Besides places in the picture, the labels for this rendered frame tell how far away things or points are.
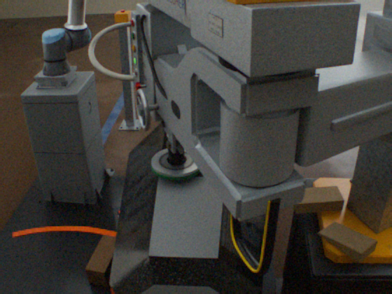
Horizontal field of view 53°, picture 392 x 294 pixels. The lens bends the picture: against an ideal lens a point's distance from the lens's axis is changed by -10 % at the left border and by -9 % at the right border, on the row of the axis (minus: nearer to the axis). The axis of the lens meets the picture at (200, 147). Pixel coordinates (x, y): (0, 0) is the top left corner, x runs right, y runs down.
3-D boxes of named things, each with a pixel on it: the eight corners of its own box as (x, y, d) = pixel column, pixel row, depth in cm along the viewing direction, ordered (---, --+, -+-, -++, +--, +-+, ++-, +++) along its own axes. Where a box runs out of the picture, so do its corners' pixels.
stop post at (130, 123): (143, 120, 400) (136, 8, 345) (139, 130, 383) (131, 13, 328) (123, 120, 402) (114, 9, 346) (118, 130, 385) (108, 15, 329)
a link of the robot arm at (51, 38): (38, 58, 254) (36, 31, 246) (59, 51, 267) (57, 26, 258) (53, 61, 247) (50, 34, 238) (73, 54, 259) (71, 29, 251)
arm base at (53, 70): (39, 77, 252) (38, 62, 247) (45, 67, 268) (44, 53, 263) (68, 75, 254) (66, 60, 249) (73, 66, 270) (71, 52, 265)
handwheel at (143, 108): (173, 133, 150) (171, 94, 142) (145, 138, 147) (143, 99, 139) (160, 115, 162) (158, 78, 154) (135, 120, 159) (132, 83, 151)
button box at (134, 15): (146, 84, 162) (142, 13, 147) (139, 85, 161) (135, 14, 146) (141, 77, 168) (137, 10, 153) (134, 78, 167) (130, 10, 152)
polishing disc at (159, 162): (165, 145, 193) (165, 143, 192) (209, 155, 186) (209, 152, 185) (142, 170, 176) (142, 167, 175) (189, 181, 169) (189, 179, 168)
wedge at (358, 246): (374, 250, 141) (378, 240, 138) (358, 263, 136) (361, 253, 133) (334, 222, 155) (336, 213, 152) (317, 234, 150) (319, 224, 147)
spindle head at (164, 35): (228, 138, 152) (229, 15, 129) (169, 150, 145) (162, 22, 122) (191, 99, 181) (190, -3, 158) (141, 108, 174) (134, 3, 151)
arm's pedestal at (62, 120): (36, 205, 289) (8, 98, 245) (58, 168, 331) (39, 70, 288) (99, 210, 286) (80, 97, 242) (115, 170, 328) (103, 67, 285)
